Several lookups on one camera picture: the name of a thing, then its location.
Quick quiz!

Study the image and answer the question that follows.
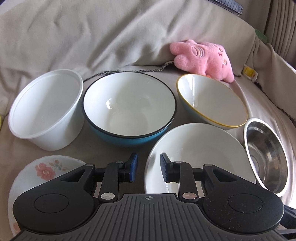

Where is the large white ceramic bowl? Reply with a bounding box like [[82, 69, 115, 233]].
[[144, 123, 256, 193]]

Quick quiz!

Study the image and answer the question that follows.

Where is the floral white plate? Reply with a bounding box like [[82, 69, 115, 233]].
[[8, 155, 85, 237]]

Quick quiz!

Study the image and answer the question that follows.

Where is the dark blue striped cushion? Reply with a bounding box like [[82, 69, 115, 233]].
[[209, 0, 243, 15]]

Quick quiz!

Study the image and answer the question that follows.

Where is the stainless steel bowl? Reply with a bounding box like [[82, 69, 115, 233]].
[[243, 118, 290, 197]]

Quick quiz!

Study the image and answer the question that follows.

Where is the pink plush toy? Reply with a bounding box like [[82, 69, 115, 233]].
[[170, 40, 234, 83]]

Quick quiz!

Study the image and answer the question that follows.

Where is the beige sofa cover cloth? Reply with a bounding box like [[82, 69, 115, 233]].
[[1, 1, 295, 215]]

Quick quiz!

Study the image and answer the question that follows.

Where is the blue bowl black rim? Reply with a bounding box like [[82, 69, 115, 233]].
[[82, 72, 177, 147]]

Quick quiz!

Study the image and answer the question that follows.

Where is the white plastic bowl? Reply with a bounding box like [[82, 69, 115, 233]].
[[8, 69, 84, 151]]

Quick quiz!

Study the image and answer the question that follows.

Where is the yellow white clip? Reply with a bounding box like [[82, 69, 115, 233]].
[[241, 65, 258, 82]]

